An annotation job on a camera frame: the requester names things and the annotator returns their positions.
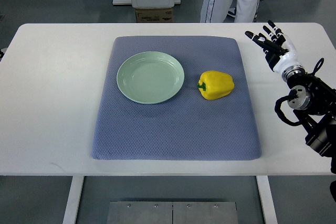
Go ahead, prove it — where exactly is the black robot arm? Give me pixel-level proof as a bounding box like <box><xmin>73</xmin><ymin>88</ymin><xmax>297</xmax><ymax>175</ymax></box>
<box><xmin>275</xmin><ymin>58</ymin><xmax>335</xmax><ymax>174</ymax></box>

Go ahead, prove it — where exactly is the metal base plate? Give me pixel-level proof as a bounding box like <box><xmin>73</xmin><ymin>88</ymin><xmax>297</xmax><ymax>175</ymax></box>
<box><xmin>107</xmin><ymin>201</ymin><xmax>238</xmax><ymax>223</ymax></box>

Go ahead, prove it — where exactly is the white table leg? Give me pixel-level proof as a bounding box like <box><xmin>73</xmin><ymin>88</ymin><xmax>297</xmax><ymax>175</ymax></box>
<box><xmin>256</xmin><ymin>175</ymin><xmax>278</xmax><ymax>224</ymax></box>
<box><xmin>62</xmin><ymin>176</ymin><xmax>84</xmax><ymax>224</ymax></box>

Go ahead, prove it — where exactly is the light green plate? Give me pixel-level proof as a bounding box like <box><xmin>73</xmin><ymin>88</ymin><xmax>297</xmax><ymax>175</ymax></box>
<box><xmin>116</xmin><ymin>51</ymin><xmax>185</xmax><ymax>104</ymax></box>

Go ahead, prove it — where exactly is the left white table leg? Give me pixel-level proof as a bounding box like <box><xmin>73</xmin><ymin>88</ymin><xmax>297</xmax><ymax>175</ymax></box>
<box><xmin>62</xmin><ymin>176</ymin><xmax>84</xmax><ymax>224</ymax></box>

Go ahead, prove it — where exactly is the yellow bell pepper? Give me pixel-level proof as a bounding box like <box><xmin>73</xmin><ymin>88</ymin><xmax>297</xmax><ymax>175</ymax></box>
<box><xmin>197</xmin><ymin>70</ymin><xmax>235</xmax><ymax>100</ymax></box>

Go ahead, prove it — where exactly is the right white table leg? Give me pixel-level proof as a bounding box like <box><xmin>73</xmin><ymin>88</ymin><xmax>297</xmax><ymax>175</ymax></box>
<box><xmin>256</xmin><ymin>175</ymin><xmax>278</xmax><ymax>224</ymax></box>

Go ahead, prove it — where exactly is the cardboard box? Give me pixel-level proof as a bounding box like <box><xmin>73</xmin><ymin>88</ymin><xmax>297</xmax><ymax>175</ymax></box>
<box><xmin>135</xmin><ymin>8</ymin><xmax>174</xmax><ymax>23</ymax></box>

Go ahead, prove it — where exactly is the blue quilted mat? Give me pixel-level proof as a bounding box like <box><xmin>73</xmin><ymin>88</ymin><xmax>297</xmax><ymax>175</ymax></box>
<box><xmin>91</xmin><ymin>36</ymin><xmax>261</xmax><ymax>161</ymax></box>

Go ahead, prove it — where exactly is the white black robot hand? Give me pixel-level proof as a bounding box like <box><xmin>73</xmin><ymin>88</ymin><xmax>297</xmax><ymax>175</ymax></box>
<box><xmin>245</xmin><ymin>20</ymin><xmax>299</xmax><ymax>73</ymax></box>

